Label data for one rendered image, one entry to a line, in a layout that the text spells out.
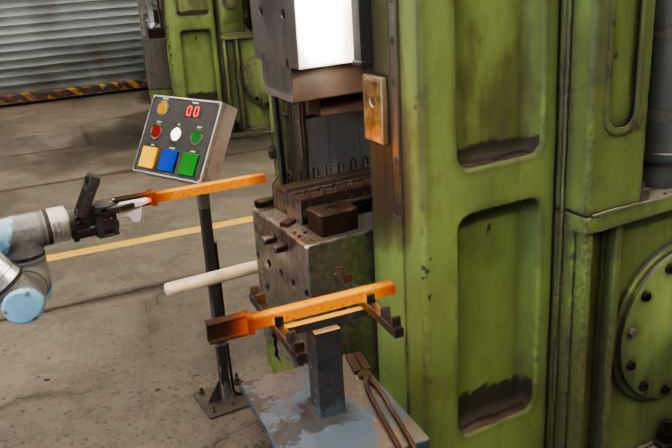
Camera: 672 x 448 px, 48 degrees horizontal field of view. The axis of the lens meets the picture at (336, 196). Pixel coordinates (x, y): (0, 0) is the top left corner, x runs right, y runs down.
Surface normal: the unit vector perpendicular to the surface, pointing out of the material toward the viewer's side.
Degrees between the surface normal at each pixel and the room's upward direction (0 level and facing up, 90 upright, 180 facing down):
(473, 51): 89
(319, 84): 90
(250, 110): 90
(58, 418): 0
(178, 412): 0
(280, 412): 0
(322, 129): 90
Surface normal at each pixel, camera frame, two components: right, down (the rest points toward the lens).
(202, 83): 0.29, 0.29
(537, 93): -0.81, 0.22
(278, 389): -0.05, -0.95
